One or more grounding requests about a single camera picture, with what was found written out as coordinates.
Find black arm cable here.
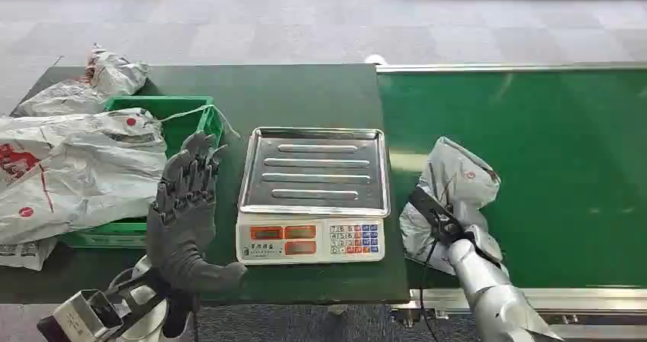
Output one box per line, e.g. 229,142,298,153
417,237,442,342

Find large white parcel red print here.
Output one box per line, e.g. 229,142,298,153
0,108,169,246

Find grey parcel with red tape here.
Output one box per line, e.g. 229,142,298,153
83,43,150,98

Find pale green strap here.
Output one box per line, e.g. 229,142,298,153
150,104,242,141

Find grey plastic parcel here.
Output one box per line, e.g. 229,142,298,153
11,80,111,118
398,136,510,278

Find small white parcel black print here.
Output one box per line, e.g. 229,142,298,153
0,237,59,272

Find white electronic scale steel tray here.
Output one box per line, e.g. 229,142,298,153
234,126,391,266

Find green conveyor belt steel frame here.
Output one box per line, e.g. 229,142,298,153
375,61,647,342

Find flat grey plastic parcel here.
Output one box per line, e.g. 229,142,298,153
11,80,111,118

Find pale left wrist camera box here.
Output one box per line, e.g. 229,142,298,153
37,288,125,342

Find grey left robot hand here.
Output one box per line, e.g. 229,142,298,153
145,131,249,295

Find dark right robot hand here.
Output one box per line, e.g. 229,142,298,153
407,186,475,247

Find green plastic crate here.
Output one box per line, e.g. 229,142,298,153
60,95,225,250

